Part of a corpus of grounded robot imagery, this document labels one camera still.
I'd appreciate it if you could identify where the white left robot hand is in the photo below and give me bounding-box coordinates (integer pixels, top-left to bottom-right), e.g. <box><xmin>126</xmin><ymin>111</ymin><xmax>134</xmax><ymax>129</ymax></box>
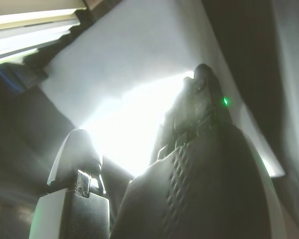
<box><xmin>28</xmin><ymin>63</ymin><xmax>287</xmax><ymax>239</ymax></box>

